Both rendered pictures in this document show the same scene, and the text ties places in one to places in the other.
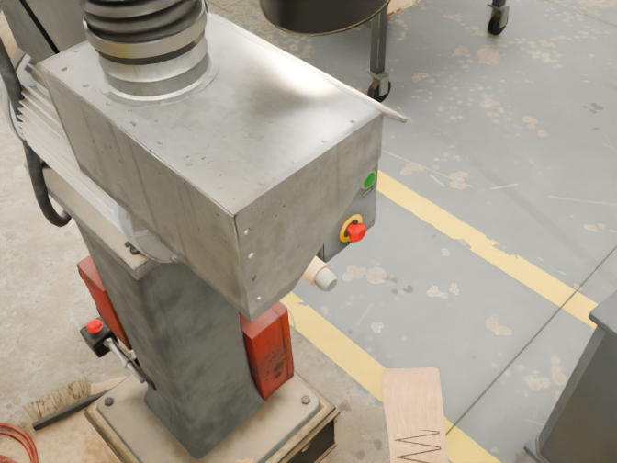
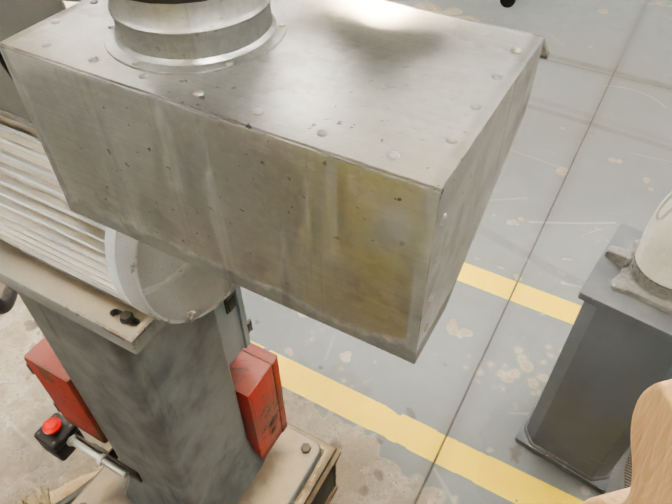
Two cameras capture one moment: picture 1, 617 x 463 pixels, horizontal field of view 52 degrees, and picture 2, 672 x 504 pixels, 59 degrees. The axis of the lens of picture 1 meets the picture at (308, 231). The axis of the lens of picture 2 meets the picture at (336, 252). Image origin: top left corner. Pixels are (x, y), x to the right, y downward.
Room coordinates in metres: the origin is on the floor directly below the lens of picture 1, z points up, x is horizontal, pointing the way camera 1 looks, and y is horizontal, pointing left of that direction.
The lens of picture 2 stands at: (0.15, 0.17, 1.70)
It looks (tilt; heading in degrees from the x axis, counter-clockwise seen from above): 46 degrees down; 342
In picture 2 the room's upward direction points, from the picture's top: 1 degrees counter-clockwise
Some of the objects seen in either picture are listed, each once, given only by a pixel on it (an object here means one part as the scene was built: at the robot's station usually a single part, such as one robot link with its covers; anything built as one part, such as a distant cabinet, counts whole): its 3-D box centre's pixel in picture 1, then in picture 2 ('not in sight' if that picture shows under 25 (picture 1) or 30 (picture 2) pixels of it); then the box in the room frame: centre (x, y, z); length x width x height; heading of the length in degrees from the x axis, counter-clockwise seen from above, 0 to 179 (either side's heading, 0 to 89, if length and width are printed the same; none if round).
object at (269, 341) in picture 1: (243, 322); (226, 381); (0.95, 0.18, 0.49); 0.25 x 0.12 x 0.37; 42
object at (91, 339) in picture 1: (119, 358); (90, 456); (0.88, 0.50, 0.46); 0.25 x 0.07 x 0.08; 42
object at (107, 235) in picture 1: (134, 180); (97, 237); (0.84, 0.30, 1.11); 0.36 x 0.24 x 0.04; 42
